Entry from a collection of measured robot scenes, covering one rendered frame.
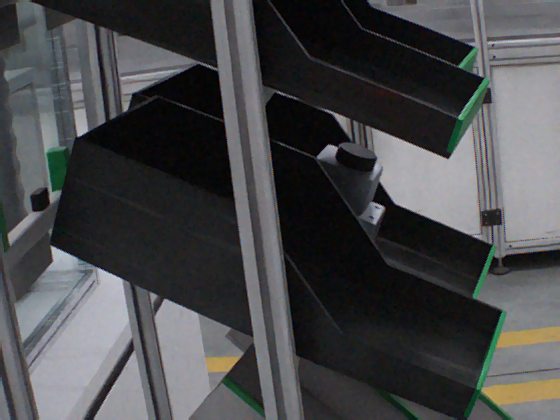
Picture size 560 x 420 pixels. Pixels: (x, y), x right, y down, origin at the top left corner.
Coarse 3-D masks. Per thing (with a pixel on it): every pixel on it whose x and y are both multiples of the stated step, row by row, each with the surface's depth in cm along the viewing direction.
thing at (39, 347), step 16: (64, 32) 203; (64, 48) 203; (64, 64) 202; (64, 80) 202; (64, 96) 203; (64, 112) 204; (64, 128) 205; (96, 272) 213; (80, 288) 203; (64, 304) 195; (80, 304) 202; (64, 320) 193; (48, 336) 183; (32, 352) 175; (32, 368) 174
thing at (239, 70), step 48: (240, 0) 63; (96, 48) 97; (240, 48) 63; (96, 96) 99; (240, 96) 65; (240, 144) 65; (240, 192) 65; (0, 240) 70; (0, 288) 69; (0, 336) 70; (144, 336) 104; (288, 336) 67; (0, 384) 71; (144, 384) 105; (288, 384) 68
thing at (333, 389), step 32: (224, 384) 73; (256, 384) 82; (320, 384) 85; (352, 384) 85; (192, 416) 74; (224, 416) 74; (256, 416) 73; (320, 416) 84; (352, 416) 85; (384, 416) 85; (416, 416) 84
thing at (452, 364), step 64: (128, 128) 79; (192, 128) 82; (64, 192) 72; (128, 192) 71; (192, 192) 70; (320, 192) 81; (128, 256) 72; (192, 256) 71; (320, 256) 82; (320, 320) 70; (384, 320) 78; (448, 320) 81; (384, 384) 70; (448, 384) 68
